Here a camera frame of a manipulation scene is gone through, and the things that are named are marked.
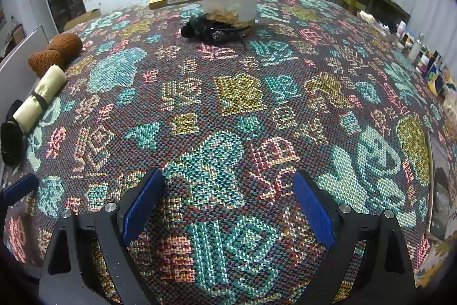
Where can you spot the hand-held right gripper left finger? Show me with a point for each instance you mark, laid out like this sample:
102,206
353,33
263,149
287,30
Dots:
142,205

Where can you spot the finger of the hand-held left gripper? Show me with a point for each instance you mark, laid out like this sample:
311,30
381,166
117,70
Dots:
19,189

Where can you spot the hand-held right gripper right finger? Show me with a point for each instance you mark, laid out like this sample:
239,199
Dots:
312,205

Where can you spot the black knitted cloth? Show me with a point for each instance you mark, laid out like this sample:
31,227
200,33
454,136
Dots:
10,144

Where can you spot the cream rolled cloth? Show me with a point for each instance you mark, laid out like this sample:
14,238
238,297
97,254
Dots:
41,97

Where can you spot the patterned woven blanket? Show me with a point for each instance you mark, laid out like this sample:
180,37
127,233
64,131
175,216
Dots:
250,112

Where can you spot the brown knitted pouch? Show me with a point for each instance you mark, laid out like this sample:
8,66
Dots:
66,45
46,62

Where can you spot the brown cardboard box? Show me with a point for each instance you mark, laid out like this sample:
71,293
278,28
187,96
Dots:
82,19

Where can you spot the cluster of small bottles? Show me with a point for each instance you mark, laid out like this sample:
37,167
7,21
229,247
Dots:
428,58

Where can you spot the dark wooden sideboard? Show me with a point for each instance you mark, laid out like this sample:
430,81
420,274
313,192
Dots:
385,6

